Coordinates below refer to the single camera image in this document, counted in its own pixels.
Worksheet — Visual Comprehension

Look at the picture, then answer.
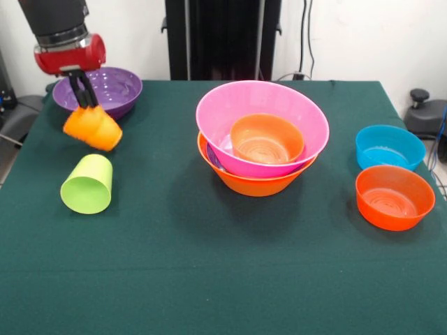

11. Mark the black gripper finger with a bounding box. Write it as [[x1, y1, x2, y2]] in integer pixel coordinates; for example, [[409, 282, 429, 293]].
[[68, 74, 90, 108], [78, 69, 100, 107]]

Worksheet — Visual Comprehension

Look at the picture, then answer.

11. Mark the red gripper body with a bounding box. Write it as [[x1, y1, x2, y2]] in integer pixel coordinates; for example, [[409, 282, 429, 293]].
[[34, 33, 107, 77]]

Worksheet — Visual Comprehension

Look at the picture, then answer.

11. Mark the large pink bowl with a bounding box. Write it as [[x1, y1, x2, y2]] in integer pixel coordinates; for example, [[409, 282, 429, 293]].
[[195, 80, 330, 178]]

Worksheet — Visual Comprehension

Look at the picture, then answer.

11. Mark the small blue bowl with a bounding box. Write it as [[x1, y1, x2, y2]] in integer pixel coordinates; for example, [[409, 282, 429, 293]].
[[355, 124, 427, 172]]

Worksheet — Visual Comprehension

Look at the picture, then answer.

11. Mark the green cup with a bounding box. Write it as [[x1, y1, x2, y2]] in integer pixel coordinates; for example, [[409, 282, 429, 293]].
[[59, 154, 114, 215]]

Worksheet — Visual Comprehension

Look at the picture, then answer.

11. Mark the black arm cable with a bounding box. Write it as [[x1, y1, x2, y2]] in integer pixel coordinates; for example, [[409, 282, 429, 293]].
[[298, 0, 308, 75], [306, 0, 316, 80]]

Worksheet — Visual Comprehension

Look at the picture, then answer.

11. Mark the black equipment case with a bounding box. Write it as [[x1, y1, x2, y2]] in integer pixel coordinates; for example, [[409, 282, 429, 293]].
[[0, 48, 18, 110]]

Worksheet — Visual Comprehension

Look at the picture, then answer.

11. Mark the large orange bowl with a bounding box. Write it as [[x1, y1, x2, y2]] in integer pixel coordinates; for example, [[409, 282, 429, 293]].
[[197, 131, 319, 198]]

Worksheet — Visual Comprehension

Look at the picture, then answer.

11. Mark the small red bowl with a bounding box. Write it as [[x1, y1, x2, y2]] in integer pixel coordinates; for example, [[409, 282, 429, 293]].
[[355, 165, 436, 232], [230, 113, 306, 165]]

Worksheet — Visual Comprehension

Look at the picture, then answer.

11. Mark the blue cable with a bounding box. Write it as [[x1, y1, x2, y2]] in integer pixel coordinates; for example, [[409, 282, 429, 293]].
[[427, 104, 447, 196]]

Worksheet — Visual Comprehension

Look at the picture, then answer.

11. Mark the dark green tablecloth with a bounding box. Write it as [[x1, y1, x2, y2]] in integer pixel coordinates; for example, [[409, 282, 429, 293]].
[[0, 80, 447, 335]]

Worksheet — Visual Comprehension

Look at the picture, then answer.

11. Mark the grey floor stand base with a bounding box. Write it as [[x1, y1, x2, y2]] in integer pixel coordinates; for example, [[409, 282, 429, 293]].
[[0, 94, 43, 147], [404, 89, 447, 140]]

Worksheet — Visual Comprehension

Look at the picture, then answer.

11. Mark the orange cup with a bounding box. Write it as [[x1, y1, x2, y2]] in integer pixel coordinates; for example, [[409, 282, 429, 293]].
[[62, 105, 124, 152]]

